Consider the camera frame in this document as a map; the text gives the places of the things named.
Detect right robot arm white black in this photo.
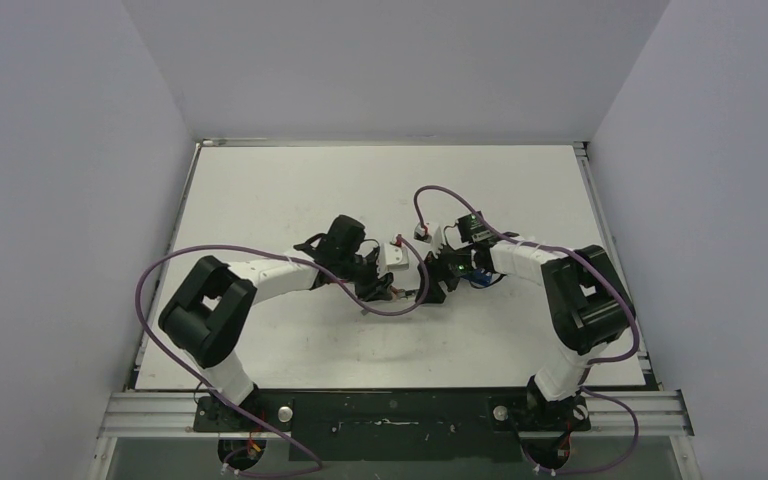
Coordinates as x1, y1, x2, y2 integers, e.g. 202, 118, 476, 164
414, 214, 634, 429

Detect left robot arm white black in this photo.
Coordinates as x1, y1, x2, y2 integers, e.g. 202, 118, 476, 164
158, 215, 394, 431

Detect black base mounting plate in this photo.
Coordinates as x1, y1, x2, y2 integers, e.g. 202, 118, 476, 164
193, 387, 591, 465

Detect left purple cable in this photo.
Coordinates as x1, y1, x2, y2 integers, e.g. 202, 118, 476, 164
134, 235, 432, 480

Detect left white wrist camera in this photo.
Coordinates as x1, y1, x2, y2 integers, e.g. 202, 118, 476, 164
376, 242, 410, 277

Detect aluminium frame rail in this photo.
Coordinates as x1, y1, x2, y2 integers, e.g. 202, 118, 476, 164
99, 390, 694, 439

